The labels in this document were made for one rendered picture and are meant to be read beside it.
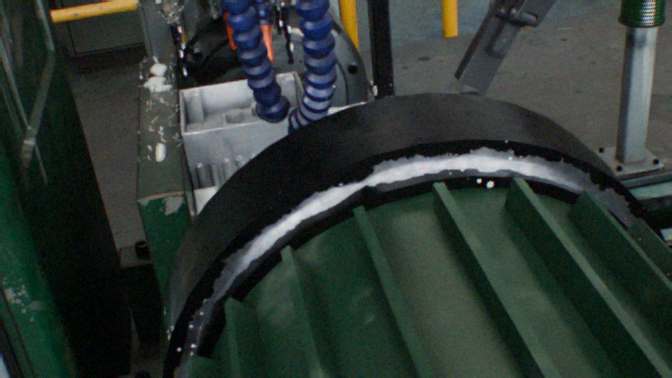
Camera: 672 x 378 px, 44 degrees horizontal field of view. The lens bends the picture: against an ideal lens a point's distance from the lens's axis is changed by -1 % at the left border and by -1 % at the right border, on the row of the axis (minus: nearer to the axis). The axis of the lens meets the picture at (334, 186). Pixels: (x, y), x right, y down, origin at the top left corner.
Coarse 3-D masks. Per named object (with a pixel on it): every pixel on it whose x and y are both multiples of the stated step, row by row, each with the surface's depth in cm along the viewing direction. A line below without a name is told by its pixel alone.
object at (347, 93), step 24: (192, 0) 110; (216, 0) 104; (192, 24) 103; (216, 24) 99; (336, 24) 102; (168, 48) 110; (192, 48) 99; (216, 48) 100; (336, 48) 103; (192, 72) 101; (216, 72) 101; (240, 72) 102; (288, 72) 103; (360, 72) 105; (336, 96) 106; (360, 96) 107
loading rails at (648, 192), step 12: (624, 180) 103; (636, 180) 103; (648, 180) 103; (660, 180) 103; (636, 192) 102; (648, 192) 102; (660, 192) 101; (648, 204) 101; (660, 204) 101; (660, 216) 102; (660, 228) 103
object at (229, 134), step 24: (192, 96) 83; (216, 96) 85; (240, 96) 86; (288, 96) 85; (192, 120) 84; (216, 120) 85; (240, 120) 81; (192, 144) 77; (216, 144) 77; (240, 144) 78; (264, 144) 78; (192, 168) 78; (216, 168) 78
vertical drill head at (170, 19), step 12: (156, 0) 70; (168, 0) 70; (180, 0) 70; (276, 0) 72; (288, 0) 72; (168, 12) 70; (276, 12) 81; (168, 24) 72; (276, 24) 82; (288, 24) 74; (180, 36) 80; (288, 36) 74; (180, 48) 73; (288, 48) 75; (180, 60) 74; (180, 72) 74
